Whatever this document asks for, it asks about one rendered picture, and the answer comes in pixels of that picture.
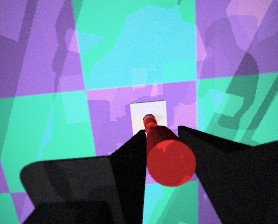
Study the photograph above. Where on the white square block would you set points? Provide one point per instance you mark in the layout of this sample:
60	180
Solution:
139	110

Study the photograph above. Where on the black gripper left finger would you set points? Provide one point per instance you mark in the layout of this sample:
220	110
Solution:
118	178

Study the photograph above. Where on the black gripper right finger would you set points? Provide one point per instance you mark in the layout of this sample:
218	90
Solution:
240	180

